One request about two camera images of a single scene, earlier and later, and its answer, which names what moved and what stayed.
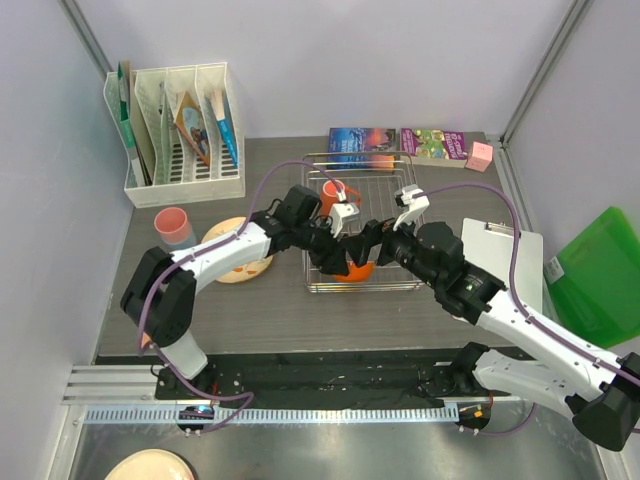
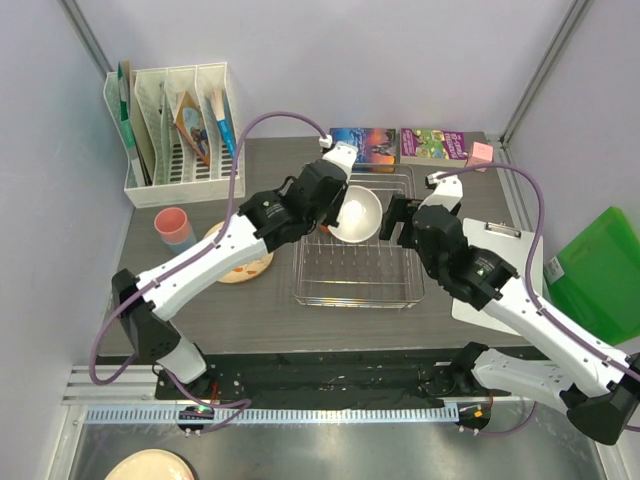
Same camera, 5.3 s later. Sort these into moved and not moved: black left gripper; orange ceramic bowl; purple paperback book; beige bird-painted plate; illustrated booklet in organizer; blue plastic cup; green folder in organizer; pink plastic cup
Moved: orange ceramic bowl; black left gripper
Not moved: illustrated booklet in organizer; beige bird-painted plate; green folder in organizer; pink plastic cup; purple paperback book; blue plastic cup
